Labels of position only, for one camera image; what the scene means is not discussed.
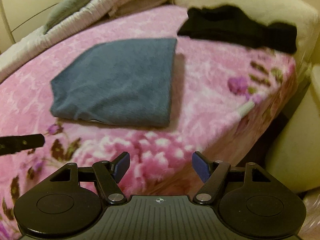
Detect beige ribbed quilt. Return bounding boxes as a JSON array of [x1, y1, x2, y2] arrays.
[[1, 0, 119, 81]]

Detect cream padded bed frame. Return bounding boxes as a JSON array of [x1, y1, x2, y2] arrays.
[[174, 0, 319, 193]]

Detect black crumpled garment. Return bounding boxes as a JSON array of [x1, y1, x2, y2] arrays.
[[177, 5, 297, 54]]

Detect folded beige blanket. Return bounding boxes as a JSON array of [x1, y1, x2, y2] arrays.
[[107, 0, 172, 18]]

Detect blue denim jeans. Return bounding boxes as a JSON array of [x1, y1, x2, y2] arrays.
[[50, 38, 177, 127]]

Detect grey green pillow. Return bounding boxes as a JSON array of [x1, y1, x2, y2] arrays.
[[43, 0, 91, 34]]

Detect pink rose pattern blanket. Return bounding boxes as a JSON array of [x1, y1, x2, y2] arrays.
[[1, 5, 296, 239]]

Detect cream wardrobe with panels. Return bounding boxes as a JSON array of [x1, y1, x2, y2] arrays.
[[1, 0, 62, 53]]

